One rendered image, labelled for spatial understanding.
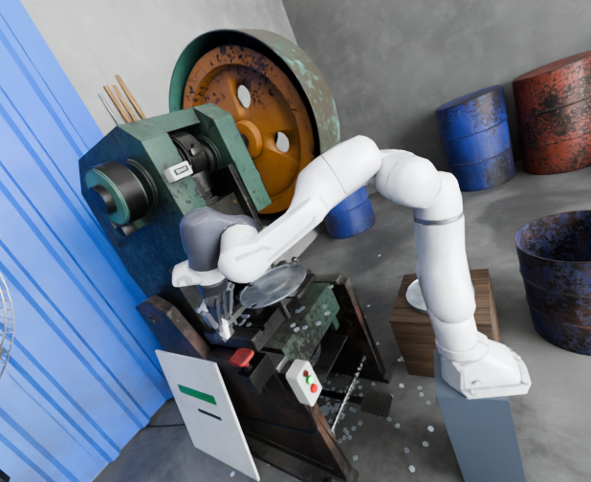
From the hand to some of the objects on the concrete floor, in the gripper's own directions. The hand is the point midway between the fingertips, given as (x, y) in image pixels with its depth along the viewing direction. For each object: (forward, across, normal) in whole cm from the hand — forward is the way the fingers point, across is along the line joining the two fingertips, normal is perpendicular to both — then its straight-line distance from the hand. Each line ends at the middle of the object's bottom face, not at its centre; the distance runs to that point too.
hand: (223, 328), depth 86 cm
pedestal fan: (+109, -57, +26) cm, 126 cm away
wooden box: (+62, +83, -69) cm, 125 cm away
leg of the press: (+94, +60, -3) cm, 112 cm away
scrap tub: (+40, +107, -115) cm, 162 cm away
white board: (+104, 0, +15) cm, 105 cm away
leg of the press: (+94, +7, -4) cm, 95 cm away
